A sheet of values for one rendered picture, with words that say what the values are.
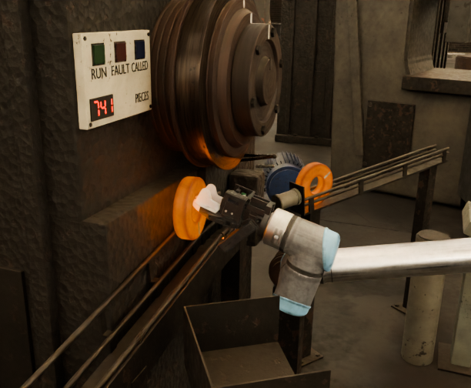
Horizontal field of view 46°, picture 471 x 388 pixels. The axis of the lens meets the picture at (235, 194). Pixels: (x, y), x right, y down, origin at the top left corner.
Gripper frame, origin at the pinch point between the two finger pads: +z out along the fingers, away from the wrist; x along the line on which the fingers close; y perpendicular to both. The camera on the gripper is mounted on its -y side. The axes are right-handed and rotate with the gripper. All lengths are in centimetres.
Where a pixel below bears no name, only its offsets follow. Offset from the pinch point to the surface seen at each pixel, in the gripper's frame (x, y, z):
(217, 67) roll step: -3.3, 32.1, 3.3
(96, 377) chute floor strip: 39.8, -23.7, -4.1
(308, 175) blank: -65, -6, -17
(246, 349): 21.0, -16.6, -27.5
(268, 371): 25.7, -15.5, -33.8
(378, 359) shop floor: -77, -70, -65
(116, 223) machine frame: 23.9, 0.2, 6.4
